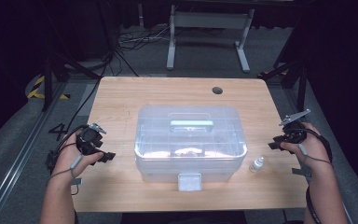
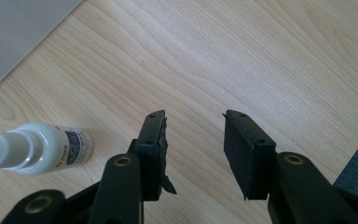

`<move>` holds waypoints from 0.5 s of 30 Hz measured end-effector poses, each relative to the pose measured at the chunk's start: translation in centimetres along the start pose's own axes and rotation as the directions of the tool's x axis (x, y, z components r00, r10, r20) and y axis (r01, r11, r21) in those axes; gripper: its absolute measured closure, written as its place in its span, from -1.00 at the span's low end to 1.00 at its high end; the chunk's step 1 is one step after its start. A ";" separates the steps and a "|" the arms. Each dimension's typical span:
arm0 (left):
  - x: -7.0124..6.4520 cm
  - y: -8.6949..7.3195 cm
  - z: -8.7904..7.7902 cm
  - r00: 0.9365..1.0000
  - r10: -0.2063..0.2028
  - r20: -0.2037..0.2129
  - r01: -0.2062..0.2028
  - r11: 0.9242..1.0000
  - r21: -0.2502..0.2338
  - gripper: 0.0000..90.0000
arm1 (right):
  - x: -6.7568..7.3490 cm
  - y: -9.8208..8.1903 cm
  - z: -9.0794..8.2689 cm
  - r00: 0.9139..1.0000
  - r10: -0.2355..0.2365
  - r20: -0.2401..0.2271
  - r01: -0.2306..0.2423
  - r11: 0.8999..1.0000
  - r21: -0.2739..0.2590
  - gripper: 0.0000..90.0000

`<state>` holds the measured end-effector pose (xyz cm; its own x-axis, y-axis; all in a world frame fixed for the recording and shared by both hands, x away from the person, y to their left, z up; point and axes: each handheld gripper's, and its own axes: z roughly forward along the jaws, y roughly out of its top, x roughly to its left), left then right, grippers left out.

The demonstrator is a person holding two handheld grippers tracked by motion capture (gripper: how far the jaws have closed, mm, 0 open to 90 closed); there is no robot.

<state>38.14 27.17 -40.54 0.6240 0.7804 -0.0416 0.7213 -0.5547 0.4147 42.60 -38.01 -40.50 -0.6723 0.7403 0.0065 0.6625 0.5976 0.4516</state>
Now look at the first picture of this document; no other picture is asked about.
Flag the grey metal desk frame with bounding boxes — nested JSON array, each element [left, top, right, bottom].
[[166, 4, 256, 75]]

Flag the aluminium floor rail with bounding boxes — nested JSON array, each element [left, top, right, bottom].
[[0, 81, 69, 224]]

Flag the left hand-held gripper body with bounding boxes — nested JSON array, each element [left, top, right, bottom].
[[75, 122, 108, 157]]

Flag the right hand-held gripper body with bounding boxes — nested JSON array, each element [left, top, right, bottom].
[[278, 108, 312, 147]]

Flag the yellow black hazard tape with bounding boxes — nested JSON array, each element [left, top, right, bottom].
[[26, 75, 72, 101]]

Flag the small white dropper bottle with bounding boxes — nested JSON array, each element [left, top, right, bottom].
[[248, 156, 266, 174]]

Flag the black tape floor marking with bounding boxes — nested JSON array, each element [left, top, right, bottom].
[[48, 122, 68, 142]]

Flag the grey wrist strap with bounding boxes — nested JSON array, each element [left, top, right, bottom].
[[49, 154, 84, 181], [297, 143, 334, 168]]

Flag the person's right hand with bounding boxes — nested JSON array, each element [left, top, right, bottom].
[[288, 121, 333, 172]]

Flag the tangle of floor cables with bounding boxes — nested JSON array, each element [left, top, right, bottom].
[[116, 23, 172, 52]]

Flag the clear plastic storage box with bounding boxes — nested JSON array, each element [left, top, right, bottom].
[[133, 105, 249, 192]]

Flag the person's left hand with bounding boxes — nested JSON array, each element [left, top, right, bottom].
[[51, 130, 105, 185]]

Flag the dark tape piece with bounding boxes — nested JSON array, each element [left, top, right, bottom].
[[291, 161, 312, 183]]

